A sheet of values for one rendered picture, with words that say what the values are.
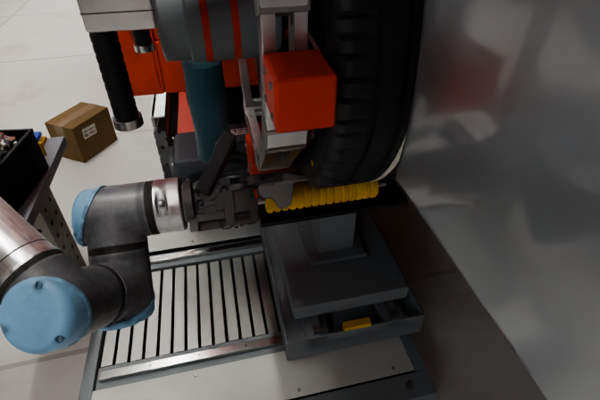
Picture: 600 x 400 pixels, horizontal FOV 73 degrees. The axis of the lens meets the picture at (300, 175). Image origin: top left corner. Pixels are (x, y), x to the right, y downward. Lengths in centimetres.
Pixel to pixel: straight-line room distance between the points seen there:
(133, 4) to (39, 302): 38
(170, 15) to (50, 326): 49
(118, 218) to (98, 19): 29
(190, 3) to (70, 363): 101
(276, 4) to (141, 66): 82
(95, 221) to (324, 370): 68
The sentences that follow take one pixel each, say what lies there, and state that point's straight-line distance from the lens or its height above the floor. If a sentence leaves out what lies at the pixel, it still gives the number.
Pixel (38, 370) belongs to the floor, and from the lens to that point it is 140.
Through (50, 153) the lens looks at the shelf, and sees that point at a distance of 131.
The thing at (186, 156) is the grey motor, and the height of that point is 41.
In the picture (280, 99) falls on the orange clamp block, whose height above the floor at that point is 86.
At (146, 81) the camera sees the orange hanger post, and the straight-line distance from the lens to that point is 131.
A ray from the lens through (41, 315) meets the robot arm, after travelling 58.
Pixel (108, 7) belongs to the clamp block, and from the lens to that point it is 61.
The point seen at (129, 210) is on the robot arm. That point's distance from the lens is 69.
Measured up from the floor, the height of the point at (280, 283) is 15.
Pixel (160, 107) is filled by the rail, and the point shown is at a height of 39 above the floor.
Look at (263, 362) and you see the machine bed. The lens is 114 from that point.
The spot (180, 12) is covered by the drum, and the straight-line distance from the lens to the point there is 75.
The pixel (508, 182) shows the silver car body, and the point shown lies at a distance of 35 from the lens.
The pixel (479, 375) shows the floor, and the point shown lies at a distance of 129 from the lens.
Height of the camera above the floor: 107
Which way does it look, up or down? 37 degrees down
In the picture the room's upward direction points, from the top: straight up
